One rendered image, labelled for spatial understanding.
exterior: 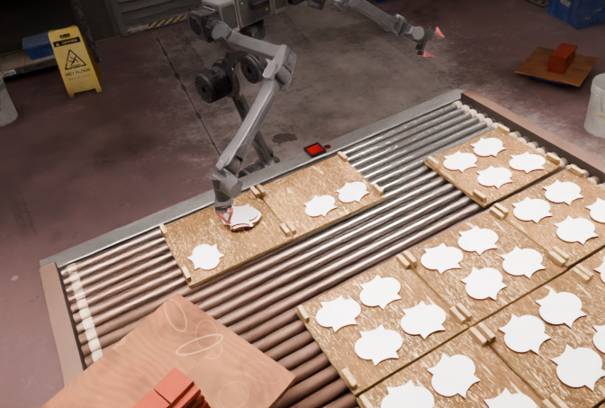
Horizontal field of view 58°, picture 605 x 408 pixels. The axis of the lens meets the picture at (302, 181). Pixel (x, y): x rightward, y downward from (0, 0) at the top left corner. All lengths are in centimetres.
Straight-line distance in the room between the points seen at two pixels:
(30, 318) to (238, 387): 213
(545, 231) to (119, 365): 146
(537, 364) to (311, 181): 109
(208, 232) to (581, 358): 130
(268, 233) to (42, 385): 158
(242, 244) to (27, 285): 195
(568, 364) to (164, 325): 116
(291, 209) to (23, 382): 174
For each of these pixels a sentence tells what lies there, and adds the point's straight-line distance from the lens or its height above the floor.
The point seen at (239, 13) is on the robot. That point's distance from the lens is 255.
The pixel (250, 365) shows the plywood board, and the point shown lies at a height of 104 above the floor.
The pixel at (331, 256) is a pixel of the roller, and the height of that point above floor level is 92.
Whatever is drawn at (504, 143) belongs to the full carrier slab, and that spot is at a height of 94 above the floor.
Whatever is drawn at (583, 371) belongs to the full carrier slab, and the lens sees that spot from 174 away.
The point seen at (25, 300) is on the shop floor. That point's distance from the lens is 363.
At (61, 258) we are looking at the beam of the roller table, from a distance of 230.
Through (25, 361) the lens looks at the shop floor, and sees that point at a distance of 332.
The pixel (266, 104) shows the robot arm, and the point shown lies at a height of 134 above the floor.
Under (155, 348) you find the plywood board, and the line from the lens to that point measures 169.
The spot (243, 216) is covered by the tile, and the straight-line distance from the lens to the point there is 209.
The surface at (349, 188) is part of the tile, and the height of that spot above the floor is 95.
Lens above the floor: 234
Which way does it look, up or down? 38 degrees down
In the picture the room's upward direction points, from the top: 8 degrees counter-clockwise
